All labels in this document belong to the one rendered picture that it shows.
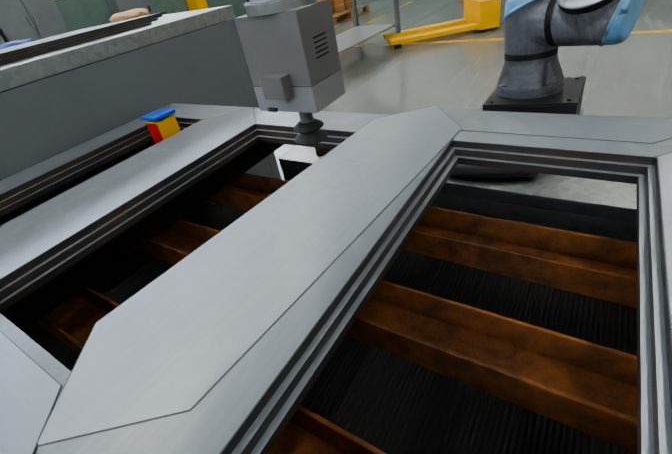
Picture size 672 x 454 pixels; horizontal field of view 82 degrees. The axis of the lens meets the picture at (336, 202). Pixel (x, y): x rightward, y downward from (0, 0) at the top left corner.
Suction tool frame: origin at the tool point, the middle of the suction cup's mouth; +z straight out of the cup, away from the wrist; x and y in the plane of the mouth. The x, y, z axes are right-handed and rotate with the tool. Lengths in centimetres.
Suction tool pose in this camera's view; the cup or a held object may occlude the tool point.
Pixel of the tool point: (311, 137)
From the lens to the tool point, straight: 49.6
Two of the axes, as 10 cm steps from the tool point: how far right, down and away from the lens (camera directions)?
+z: 1.7, 8.3, 5.4
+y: 8.4, 1.6, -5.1
